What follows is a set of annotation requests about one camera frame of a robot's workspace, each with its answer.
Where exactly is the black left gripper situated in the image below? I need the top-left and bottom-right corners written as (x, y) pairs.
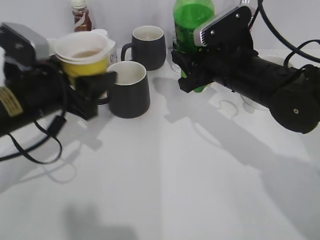
top-left (29, 59), bottom-right (117, 120)

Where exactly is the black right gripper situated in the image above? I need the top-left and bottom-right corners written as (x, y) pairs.
top-left (171, 47), bottom-right (259, 93)

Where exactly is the yellow paper cup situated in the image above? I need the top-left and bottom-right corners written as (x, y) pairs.
top-left (48, 29), bottom-right (118, 86)

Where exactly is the green plastic bottle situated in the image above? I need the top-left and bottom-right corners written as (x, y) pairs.
top-left (172, 0), bottom-right (216, 94)

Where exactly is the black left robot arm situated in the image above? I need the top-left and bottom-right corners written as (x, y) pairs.
top-left (0, 61), bottom-right (117, 136)

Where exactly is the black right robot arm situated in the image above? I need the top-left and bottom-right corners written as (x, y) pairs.
top-left (171, 48), bottom-right (320, 134)

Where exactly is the dark grey mug near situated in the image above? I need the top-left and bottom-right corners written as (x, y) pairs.
top-left (98, 61), bottom-right (151, 119)

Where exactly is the dark grey mug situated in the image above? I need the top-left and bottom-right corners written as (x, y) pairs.
top-left (120, 25), bottom-right (167, 71)
top-left (98, 61), bottom-right (151, 119)

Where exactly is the dark grey mug far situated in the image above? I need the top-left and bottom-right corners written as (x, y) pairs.
top-left (120, 25), bottom-right (167, 71)

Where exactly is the brown drink bottle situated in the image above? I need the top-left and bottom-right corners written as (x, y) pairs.
top-left (71, 0), bottom-right (95, 32)

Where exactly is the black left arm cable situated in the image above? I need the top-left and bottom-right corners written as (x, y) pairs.
top-left (0, 74), bottom-right (68, 165)

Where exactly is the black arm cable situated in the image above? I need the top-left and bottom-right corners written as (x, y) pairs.
top-left (248, 0), bottom-right (320, 71)
top-left (0, 74), bottom-right (68, 165)

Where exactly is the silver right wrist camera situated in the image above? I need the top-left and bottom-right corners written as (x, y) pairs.
top-left (193, 5), bottom-right (252, 47)

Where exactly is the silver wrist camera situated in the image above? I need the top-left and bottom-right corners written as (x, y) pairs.
top-left (0, 22), bottom-right (50, 66)
top-left (193, 5), bottom-right (252, 47)

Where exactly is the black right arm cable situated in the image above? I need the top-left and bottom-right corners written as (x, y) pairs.
top-left (248, 0), bottom-right (320, 71)

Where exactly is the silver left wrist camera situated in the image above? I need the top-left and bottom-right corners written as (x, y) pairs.
top-left (0, 22), bottom-right (50, 66)

